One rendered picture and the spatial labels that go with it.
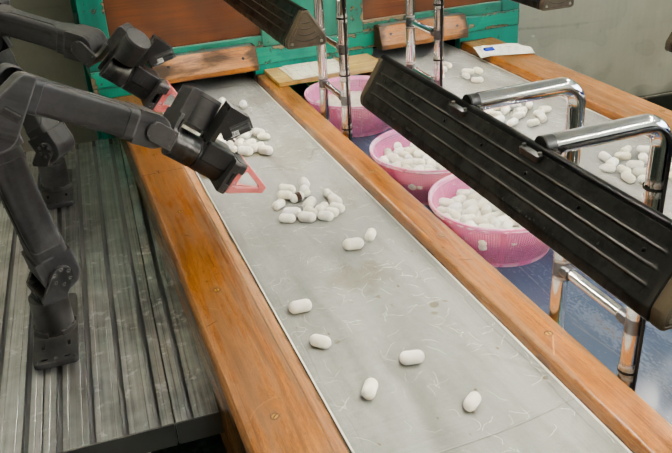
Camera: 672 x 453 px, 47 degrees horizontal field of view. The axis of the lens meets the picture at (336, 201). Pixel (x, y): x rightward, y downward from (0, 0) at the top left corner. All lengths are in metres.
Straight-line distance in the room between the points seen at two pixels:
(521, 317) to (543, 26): 2.60
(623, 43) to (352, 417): 3.13
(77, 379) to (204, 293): 0.23
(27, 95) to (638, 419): 0.92
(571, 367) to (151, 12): 1.54
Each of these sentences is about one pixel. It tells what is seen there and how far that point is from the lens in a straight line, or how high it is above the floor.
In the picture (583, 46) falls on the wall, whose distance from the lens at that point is 3.80.
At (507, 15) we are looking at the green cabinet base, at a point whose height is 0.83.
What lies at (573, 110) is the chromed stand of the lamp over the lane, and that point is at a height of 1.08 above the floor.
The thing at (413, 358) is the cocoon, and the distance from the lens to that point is 1.08.
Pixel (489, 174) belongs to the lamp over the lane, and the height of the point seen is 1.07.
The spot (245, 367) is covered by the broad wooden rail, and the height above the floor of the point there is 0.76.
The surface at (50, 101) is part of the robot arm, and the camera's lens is 1.22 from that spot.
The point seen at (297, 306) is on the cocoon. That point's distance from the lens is 1.19.
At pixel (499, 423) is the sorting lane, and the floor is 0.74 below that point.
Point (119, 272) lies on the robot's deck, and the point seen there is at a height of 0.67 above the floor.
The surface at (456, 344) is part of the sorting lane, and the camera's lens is 1.13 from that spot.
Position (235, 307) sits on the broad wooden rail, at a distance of 1.19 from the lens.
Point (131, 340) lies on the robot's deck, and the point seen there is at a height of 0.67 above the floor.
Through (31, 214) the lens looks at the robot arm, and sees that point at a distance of 1.27.
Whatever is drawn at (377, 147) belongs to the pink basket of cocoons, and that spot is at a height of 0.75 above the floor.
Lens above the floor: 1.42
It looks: 26 degrees down
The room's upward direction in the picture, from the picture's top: 3 degrees counter-clockwise
